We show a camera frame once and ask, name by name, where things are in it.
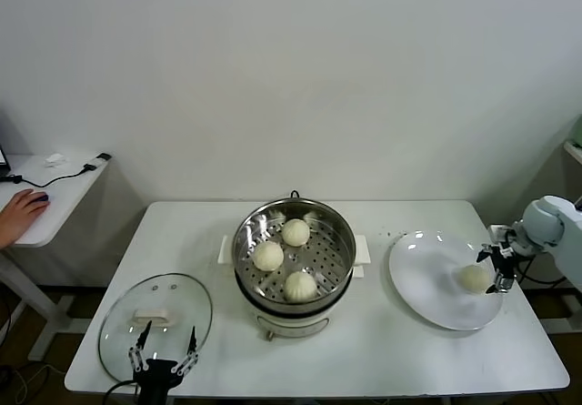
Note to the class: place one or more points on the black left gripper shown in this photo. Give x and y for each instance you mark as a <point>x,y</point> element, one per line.
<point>154,377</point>

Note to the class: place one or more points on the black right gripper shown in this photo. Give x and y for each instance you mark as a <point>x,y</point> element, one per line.
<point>505,261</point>

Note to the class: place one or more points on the white steamed baozi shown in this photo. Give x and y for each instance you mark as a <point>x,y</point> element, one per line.
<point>268,256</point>
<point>295,232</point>
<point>300,286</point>
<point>473,279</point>

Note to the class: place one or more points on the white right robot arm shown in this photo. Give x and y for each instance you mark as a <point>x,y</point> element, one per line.
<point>559,227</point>

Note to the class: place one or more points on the stainless steel steamer basket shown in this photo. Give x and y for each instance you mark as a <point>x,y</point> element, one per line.
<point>245,241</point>

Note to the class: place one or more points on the bare person hand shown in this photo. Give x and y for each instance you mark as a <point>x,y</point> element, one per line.
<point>20,216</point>

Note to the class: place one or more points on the white round plate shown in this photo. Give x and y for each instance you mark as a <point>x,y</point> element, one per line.
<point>423,277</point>

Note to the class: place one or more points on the cream electric cooker pot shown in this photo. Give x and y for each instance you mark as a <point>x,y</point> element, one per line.
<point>291,325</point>

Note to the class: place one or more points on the white shelf board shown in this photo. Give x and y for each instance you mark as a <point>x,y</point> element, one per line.
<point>574,152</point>

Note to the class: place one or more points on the white side desk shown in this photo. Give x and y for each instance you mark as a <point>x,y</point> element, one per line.
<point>68,186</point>

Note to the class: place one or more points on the dark computer mouse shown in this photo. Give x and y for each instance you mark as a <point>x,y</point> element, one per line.
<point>42,198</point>

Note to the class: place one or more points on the crumpled white tissue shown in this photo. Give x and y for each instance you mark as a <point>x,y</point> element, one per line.
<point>54,159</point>

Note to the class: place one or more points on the black laptop lit screen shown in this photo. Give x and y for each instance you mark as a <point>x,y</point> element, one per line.
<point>3,161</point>

